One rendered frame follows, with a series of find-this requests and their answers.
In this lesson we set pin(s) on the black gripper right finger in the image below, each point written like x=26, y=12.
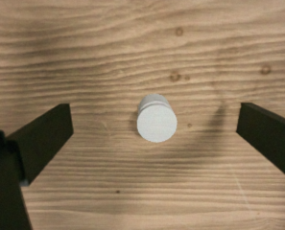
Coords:
x=264, y=131

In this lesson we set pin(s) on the grey cylinder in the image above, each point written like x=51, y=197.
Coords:
x=156, y=120

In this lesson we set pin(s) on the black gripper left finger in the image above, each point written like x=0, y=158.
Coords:
x=23, y=156

